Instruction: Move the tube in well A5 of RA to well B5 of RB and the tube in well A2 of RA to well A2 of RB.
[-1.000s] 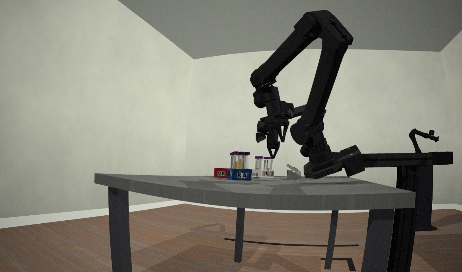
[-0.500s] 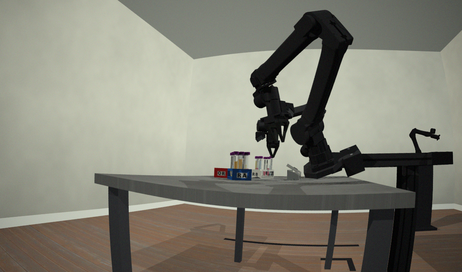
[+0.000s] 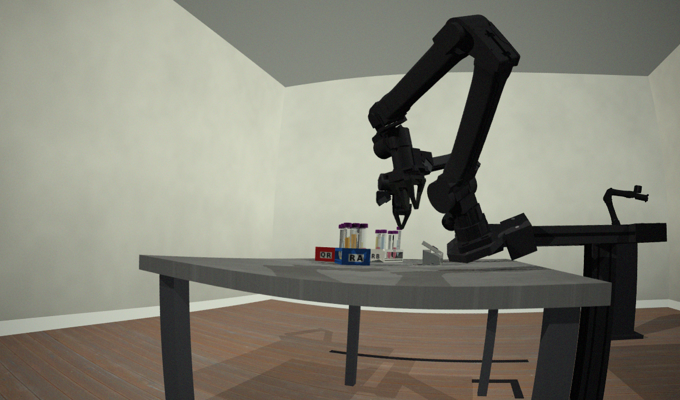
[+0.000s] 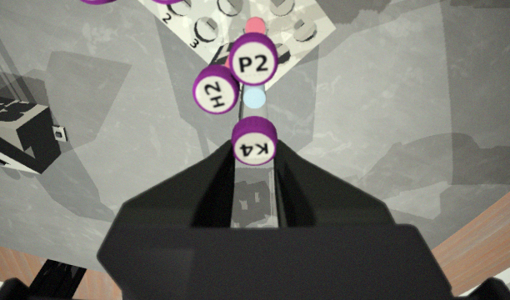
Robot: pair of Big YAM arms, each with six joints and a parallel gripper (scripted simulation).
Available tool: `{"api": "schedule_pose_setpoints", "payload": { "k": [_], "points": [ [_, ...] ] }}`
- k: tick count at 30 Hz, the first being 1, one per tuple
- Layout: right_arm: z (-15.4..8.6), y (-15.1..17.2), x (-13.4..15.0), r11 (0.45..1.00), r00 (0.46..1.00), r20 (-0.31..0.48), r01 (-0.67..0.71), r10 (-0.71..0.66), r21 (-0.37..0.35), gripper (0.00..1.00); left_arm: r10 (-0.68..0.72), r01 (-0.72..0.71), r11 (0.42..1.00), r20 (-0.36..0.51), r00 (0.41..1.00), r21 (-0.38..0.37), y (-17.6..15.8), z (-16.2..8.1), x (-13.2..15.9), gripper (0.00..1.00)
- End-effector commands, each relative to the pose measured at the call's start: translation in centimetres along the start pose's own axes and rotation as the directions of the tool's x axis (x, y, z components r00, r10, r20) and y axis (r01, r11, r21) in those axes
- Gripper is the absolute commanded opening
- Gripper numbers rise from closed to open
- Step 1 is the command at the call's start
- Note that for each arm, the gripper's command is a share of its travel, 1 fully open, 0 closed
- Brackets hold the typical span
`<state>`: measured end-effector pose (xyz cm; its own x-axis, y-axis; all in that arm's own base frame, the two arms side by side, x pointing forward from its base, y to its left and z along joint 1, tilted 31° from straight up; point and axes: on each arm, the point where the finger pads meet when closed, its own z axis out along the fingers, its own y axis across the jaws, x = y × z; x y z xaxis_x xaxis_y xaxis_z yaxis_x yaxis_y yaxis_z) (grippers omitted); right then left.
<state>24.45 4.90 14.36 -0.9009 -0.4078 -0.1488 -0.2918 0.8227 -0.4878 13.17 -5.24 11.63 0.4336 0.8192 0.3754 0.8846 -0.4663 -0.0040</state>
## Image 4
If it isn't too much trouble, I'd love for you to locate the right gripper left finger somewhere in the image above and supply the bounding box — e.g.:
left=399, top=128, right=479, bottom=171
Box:
left=111, top=139, right=235, bottom=228

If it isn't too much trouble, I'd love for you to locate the white done button panel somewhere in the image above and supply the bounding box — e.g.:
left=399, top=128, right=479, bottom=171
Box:
left=0, top=97, right=68, bottom=174

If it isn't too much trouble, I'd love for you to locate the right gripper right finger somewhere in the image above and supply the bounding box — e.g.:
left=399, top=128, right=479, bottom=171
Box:
left=273, top=139, right=396, bottom=228

